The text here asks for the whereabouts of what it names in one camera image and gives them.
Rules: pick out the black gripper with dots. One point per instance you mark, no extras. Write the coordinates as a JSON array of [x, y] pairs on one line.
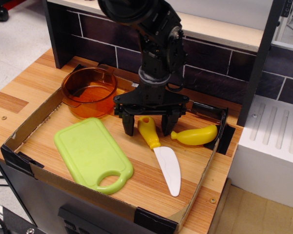
[[150, 97]]

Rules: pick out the yellow handled white toy knife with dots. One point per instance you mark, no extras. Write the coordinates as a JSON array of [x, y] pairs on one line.
[[166, 157]]

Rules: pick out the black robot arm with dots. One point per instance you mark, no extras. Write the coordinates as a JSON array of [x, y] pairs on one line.
[[161, 44]]

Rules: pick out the green plastic cutting board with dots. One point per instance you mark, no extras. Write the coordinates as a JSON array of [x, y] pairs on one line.
[[92, 156]]

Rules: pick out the yellow toy banana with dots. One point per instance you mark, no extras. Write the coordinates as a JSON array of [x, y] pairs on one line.
[[195, 137]]

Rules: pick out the orange transparent pot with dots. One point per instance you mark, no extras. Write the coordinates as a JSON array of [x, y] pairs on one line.
[[89, 92]]

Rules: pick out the light wooden shelf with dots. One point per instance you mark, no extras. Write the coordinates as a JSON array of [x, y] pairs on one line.
[[197, 27]]

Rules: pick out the white ribbed sink drainer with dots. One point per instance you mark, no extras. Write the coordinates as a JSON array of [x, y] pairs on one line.
[[263, 162]]

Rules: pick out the black caster wheel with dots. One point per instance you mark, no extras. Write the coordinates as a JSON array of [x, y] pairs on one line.
[[4, 16]]

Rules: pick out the dark vertical post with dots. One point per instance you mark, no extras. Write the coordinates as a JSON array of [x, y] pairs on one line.
[[260, 60]]

